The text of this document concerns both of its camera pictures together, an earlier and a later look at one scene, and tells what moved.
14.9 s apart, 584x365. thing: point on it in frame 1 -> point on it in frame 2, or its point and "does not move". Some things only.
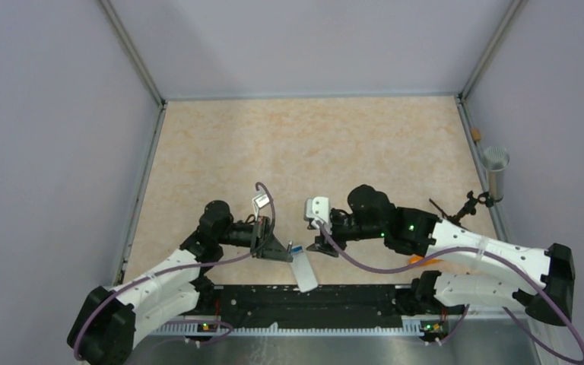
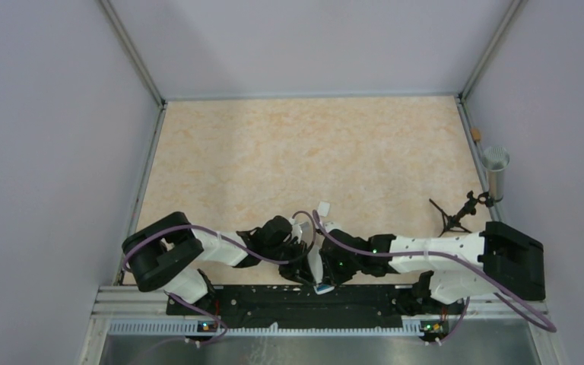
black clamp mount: x=483 y=198 does not move
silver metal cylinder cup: x=495 y=159 does not move
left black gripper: x=267 y=246 -> x=299 y=271
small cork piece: x=476 y=134 does not move
